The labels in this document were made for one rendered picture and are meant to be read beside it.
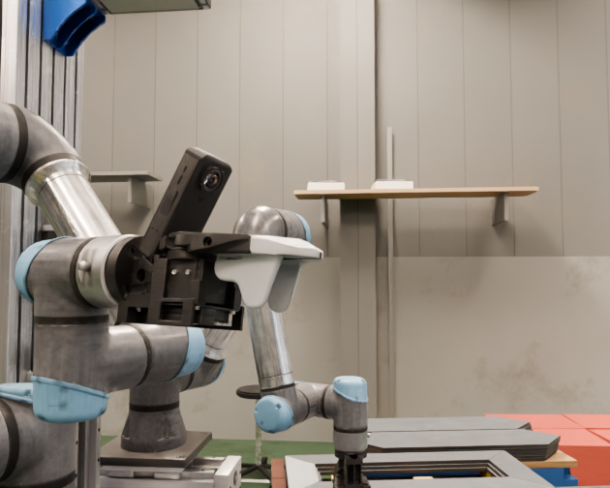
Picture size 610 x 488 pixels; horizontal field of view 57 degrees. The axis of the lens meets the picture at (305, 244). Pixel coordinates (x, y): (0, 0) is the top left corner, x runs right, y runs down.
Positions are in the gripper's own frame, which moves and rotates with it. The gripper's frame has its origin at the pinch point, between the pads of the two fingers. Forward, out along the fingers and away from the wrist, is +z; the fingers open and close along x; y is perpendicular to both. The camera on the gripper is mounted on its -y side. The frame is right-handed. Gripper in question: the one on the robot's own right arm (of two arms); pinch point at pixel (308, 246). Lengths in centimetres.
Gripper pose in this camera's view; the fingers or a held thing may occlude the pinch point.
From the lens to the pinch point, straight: 46.1
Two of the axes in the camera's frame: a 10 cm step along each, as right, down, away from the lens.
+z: 8.5, -0.3, -5.2
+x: -5.2, -1.8, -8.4
